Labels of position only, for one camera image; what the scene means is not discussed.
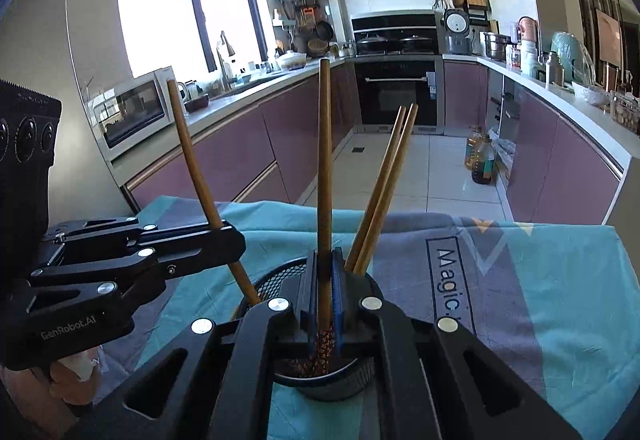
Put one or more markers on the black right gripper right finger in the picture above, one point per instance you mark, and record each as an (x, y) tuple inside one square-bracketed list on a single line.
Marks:
[(347, 290)]

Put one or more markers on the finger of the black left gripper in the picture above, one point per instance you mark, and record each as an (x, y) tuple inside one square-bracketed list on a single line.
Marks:
[(193, 248)]

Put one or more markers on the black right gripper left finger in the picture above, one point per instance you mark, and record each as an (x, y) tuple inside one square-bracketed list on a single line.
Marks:
[(299, 287)]

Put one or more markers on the brown chopstick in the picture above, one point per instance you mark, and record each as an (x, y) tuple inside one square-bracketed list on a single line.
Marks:
[(202, 191), (376, 194), (388, 192), (320, 359)]

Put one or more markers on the pink sleeve forearm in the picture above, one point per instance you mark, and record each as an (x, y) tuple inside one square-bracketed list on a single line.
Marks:
[(45, 416)]

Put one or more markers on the kitchen sink faucet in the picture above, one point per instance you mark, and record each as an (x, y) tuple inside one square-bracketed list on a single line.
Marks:
[(225, 54)]

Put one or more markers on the kitchen window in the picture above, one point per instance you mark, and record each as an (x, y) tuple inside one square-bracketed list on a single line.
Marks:
[(183, 34)]

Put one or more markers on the left hand with bandage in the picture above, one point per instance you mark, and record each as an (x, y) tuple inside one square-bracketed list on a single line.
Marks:
[(76, 379)]

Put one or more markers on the brown chopstick in cup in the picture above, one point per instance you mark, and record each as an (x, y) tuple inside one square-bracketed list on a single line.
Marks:
[(376, 194), (388, 192)]

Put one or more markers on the black mesh utensil cup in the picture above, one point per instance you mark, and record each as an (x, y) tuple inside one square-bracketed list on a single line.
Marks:
[(346, 376)]

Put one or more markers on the purple lower cabinets left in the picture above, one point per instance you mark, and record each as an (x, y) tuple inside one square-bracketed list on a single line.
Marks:
[(259, 145)]

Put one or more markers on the purple cabinets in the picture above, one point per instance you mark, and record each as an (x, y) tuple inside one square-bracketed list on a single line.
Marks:
[(562, 171), (259, 145)]

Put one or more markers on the white microwave oven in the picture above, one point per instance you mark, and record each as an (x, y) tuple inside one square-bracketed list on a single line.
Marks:
[(127, 114)]

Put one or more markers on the dark soy sauce bottle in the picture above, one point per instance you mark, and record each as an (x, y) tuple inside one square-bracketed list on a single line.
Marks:
[(483, 170)]

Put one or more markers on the cooking oil bottle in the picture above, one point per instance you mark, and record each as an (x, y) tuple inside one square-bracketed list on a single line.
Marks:
[(472, 145)]

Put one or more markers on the teal patterned tablecloth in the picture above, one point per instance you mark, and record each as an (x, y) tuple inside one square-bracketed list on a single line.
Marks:
[(559, 304)]

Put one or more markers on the black built-in oven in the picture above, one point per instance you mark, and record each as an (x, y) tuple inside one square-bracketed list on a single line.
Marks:
[(385, 83)]

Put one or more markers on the purple lower cabinets right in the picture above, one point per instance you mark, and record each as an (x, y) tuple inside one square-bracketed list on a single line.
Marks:
[(562, 171)]

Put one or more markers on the black range hood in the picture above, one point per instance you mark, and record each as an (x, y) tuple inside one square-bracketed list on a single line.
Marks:
[(397, 32)]

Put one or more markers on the steel stock pot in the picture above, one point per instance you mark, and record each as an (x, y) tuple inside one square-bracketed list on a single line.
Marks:
[(494, 45)]

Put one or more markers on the steel thermos bottle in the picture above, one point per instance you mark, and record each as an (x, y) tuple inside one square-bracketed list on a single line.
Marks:
[(553, 70)]

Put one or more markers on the white bowl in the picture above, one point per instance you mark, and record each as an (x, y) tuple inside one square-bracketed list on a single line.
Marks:
[(593, 95)]

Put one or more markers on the mint green appliance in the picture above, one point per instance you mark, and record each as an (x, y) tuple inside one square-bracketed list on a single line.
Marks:
[(574, 58)]

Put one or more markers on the pink kettle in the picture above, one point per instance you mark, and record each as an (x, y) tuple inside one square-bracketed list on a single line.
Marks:
[(528, 34)]

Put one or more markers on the black camera box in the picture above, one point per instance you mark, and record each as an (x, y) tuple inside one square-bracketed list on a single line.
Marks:
[(29, 121)]

